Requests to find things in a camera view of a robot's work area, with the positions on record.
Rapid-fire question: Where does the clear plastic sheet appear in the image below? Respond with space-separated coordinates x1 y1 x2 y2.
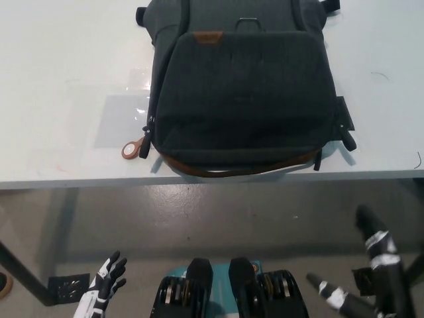
94 68 157 150

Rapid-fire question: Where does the brown tape roll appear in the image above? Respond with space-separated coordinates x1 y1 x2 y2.
0 271 14 301

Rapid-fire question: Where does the round brown leather tag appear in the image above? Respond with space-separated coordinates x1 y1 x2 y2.
121 142 142 162

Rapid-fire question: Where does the white and black left hand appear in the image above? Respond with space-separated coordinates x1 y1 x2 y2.
73 250 129 318

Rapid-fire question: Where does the dark metal table leg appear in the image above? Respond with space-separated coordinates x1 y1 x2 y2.
404 244 424 290
0 240 54 306

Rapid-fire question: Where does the black taped right hand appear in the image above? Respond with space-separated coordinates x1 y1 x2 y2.
306 204 413 318

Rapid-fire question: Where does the black perforated foot plate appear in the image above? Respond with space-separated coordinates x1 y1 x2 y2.
352 267 376 296
48 273 91 304

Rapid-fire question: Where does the dark grey canvas backpack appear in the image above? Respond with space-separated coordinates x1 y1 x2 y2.
134 0 358 178

